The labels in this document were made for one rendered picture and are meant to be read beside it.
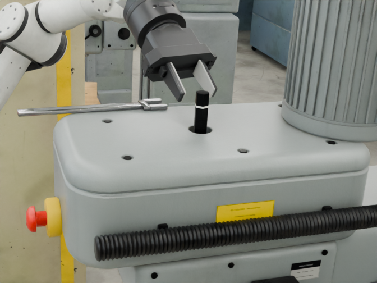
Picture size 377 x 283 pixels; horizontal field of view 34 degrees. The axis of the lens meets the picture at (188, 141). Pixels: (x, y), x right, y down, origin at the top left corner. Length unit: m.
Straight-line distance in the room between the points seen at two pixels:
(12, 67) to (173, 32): 0.38
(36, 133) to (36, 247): 0.57
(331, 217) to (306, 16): 0.30
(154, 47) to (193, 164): 0.22
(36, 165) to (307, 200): 2.01
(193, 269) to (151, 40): 0.36
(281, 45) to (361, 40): 7.68
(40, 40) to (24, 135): 1.56
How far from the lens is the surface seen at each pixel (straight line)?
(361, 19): 0.94
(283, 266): 1.01
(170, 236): 0.85
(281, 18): 8.63
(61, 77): 2.70
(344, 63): 0.96
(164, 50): 0.97
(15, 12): 1.23
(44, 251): 3.05
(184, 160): 0.86
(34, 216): 0.96
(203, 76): 1.00
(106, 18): 1.17
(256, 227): 0.89
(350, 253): 1.07
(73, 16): 1.18
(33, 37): 1.23
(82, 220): 0.86
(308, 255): 1.02
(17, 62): 1.27
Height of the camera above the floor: 2.24
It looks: 22 degrees down
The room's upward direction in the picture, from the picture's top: 4 degrees clockwise
